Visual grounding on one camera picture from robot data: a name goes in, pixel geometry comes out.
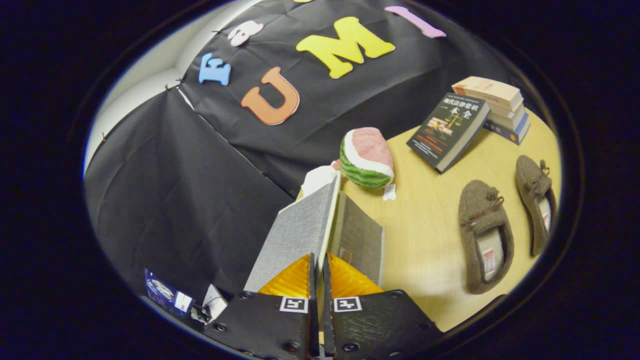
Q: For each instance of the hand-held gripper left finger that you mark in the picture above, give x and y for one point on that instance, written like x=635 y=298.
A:
x=313 y=325

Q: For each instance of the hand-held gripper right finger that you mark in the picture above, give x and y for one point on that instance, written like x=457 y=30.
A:
x=327 y=330

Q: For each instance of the grey fabric storage box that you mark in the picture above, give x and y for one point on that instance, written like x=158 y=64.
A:
x=300 y=230

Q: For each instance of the brown fuzzy shoe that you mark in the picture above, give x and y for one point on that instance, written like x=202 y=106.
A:
x=480 y=210
x=530 y=182

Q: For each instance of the white paper card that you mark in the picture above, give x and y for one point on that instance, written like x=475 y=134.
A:
x=214 y=300

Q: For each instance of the white plush toy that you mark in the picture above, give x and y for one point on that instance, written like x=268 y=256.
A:
x=317 y=179

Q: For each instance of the blue printed packet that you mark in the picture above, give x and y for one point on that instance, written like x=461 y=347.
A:
x=162 y=291

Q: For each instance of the watermelon slice plush toy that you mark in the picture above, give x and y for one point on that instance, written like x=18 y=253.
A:
x=367 y=155

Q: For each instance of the black paperback book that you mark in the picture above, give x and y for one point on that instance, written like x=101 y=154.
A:
x=447 y=130

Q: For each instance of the blue book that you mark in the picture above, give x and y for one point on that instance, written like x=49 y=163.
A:
x=515 y=134

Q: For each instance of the beige book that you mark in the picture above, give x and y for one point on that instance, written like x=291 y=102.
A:
x=487 y=90

